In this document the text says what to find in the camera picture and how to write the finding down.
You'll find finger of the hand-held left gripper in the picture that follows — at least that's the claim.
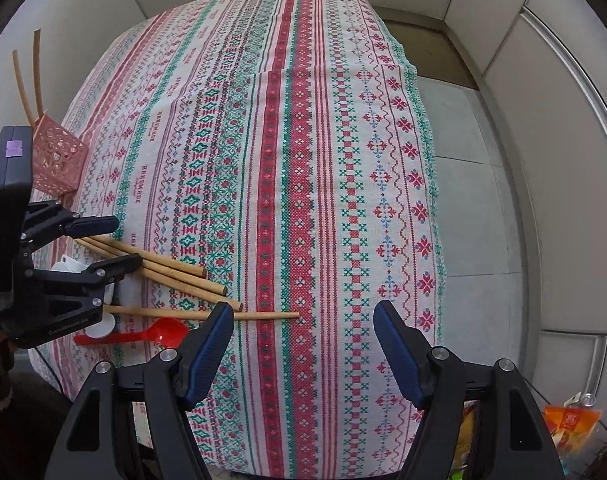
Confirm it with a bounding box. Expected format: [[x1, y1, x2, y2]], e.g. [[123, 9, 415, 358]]
[[20, 200, 120, 256], [32, 253, 143, 306]]

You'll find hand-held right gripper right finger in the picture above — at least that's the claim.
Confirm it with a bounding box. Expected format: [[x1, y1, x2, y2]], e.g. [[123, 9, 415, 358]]
[[372, 300, 567, 480]]

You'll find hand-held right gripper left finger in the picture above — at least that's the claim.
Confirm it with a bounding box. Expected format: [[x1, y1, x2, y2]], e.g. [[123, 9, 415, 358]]
[[46, 303, 235, 480]]

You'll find white plastic spoon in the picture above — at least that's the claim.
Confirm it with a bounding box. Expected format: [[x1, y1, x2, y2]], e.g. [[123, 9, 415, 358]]
[[86, 282, 118, 339], [50, 255, 87, 274]]

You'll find red plastic spoon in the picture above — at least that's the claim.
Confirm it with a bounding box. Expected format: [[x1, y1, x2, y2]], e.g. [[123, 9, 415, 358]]
[[74, 317, 190, 348]]

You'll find bamboo chopstick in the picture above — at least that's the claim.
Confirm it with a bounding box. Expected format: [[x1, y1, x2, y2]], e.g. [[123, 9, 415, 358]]
[[133, 267, 243, 311], [32, 29, 48, 116], [74, 238, 228, 297], [12, 50, 39, 128], [83, 234, 208, 279]]

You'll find pink perforated utensil holder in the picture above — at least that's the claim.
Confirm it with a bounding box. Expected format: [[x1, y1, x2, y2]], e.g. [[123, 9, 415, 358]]
[[30, 112, 90, 196]]

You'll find yellow packet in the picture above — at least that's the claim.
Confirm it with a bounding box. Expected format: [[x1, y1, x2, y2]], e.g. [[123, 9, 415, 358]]
[[453, 400, 480, 467]]

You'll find orange snack packet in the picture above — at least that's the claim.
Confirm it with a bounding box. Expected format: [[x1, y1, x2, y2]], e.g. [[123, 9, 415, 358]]
[[543, 402, 604, 453]]

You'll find metal handrail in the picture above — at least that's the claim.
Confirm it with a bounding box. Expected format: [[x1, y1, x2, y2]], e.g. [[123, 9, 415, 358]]
[[541, 329, 607, 397]]

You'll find patterned red green tablecloth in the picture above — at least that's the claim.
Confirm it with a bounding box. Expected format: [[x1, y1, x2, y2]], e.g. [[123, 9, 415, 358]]
[[28, 0, 449, 478]]

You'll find black cable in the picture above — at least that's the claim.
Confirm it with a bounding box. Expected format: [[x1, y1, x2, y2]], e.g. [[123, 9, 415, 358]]
[[30, 346, 66, 393]]

